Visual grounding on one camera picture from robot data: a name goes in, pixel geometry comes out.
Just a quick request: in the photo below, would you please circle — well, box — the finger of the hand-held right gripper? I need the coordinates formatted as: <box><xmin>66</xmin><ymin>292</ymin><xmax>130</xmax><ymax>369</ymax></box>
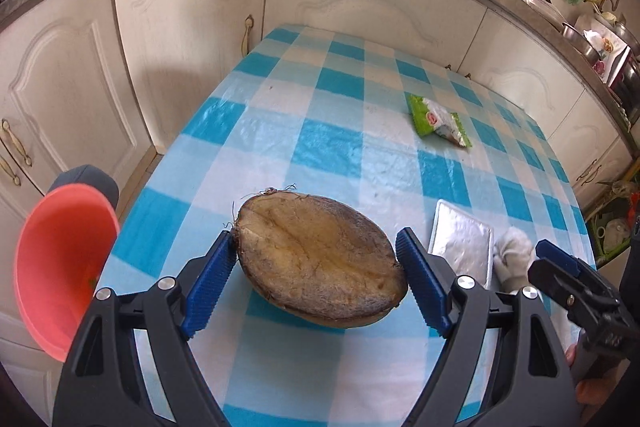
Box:
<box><xmin>527</xmin><ymin>258</ymin><xmax>621</xmax><ymax>333</ymax></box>
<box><xmin>534</xmin><ymin>239</ymin><xmax>608</xmax><ymax>293</ymax></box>

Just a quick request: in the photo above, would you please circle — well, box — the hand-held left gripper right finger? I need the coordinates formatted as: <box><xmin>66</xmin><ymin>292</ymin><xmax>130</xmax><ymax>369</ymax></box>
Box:
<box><xmin>395</xmin><ymin>227</ymin><xmax>583</xmax><ymax>427</ymax></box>

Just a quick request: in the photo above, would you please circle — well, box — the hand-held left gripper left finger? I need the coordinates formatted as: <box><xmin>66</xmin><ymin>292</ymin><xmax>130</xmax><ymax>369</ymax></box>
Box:
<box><xmin>52</xmin><ymin>229</ymin><xmax>238</xmax><ymax>427</ymax></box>

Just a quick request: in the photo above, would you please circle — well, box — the large white tissue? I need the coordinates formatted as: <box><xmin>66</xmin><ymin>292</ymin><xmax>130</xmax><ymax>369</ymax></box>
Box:
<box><xmin>492</xmin><ymin>227</ymin><xmax>533</xmax><ymax>293</ymax></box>

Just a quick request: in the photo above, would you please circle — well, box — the brown fruit husk half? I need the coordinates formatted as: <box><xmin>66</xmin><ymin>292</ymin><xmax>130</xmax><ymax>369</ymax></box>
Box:
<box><xmin>232</xmin><ymin>187</ymin><xmax>409</xmax><ymax>328</ymax></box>

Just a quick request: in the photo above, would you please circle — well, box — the pink plastic bin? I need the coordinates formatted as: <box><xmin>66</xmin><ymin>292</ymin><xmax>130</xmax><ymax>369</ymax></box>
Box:
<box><xmin>14</xmin><ymin>184</ymin><xmax>121</xmax><ymax>363</ymax></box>

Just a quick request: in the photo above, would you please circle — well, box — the person's right hand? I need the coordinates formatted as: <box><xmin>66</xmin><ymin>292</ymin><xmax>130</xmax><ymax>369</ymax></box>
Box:
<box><xmin>565</xmin><ymin>344</ymin><xmax>618</xmax><ymax>410</ymax></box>

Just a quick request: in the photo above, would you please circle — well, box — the silver foil packet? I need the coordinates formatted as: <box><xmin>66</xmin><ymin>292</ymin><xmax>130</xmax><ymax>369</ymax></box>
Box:
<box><xmin>428</xmin><ymin>199</ymin><xmax>495</xmax><ymax>290</ymax></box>

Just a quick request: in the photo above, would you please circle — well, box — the green plastic rack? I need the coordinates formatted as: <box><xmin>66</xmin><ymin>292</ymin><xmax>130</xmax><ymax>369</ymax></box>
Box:
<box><xmin>585</xmin><ymin>192</ymin><xmax>640</xmax><ymax>268</ymax></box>

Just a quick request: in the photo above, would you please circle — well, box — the grey stool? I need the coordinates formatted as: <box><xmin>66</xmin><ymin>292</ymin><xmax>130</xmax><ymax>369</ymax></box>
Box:
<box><xmin>47</xmin><ymin>164</ymin><xmax>121</xmax><ymax>208</ymax></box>

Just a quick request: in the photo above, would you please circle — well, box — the green white snack wrapper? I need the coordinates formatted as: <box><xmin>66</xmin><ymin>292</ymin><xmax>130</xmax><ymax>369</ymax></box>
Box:
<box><xmin>405</xmin><ymin>93</ymin><xmax>473</xmax><ymax>150</ymax></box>

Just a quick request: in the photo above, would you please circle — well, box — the blue white checkered tablecloth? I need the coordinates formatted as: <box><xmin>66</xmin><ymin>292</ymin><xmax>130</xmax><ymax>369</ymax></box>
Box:
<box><xmin>90</xmin><ymin>24</ymin><xmax>598</xmax><ymax>427</ymax></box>

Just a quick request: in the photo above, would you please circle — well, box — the steel bowl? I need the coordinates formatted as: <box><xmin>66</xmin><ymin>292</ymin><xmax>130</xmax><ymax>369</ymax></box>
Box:
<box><xmin>560</xmin><ymin>23</ymin><xmax>603</xmax><ymax>62</ymax></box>

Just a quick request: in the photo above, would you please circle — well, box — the stack of plates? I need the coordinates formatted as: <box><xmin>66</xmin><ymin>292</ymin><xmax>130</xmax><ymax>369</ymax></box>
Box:
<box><xmin>527</xmin><ymin>0</ymin><xmax>566</xmax><ymax>28</ymax></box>

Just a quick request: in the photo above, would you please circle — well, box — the white kitchen cabinet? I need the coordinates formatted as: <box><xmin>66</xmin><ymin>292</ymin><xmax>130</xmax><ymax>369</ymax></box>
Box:
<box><xmin>0</xmin><ymin>0</ymin><xmax>636</xmax><ymax>408</ymax></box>

